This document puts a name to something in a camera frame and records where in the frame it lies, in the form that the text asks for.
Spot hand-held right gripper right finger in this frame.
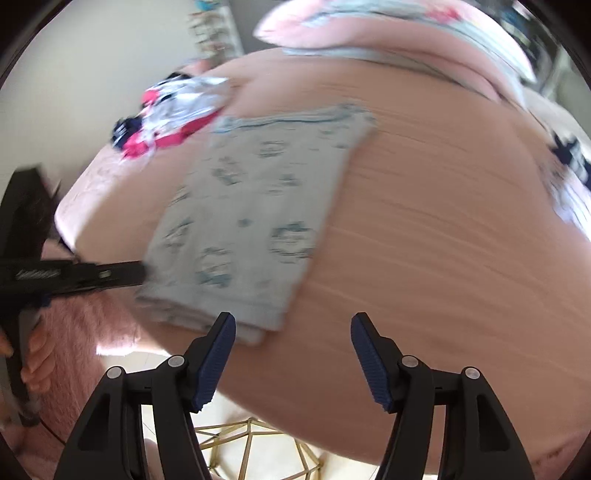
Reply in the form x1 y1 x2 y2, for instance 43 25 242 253
350 311 522 480

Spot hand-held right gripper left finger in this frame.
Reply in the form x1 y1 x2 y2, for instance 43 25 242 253
54 311 237 480

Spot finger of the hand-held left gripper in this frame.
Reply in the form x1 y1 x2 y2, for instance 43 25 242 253
69 260 148 295

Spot light blue printed pants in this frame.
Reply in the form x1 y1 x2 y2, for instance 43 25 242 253
135 104 378 347

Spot white folded clothes stack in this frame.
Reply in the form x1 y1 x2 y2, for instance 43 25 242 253
544 166 591 234

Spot person's left hand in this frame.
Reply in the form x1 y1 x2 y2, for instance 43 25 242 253
21 320 54 400

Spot navy printed garment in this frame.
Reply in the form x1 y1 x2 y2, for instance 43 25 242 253
111 117 143 152

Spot pink bed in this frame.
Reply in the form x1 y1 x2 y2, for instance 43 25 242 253
54 44 591 476

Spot white shelf rack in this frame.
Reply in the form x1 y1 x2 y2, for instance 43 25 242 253
187 7 246 70

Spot pale pink pillow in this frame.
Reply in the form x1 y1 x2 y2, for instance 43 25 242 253
519 85 591 148

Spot pink checked folded duvet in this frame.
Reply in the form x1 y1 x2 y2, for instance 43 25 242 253
254 0 537 101

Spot glass door wardrobe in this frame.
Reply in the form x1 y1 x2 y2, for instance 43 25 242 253
499 0 571 86

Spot gold wire stool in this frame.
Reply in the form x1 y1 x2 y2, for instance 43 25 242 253
196 415 325 480

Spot thin black cable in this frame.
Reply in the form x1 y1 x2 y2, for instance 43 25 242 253
39 413 70 446

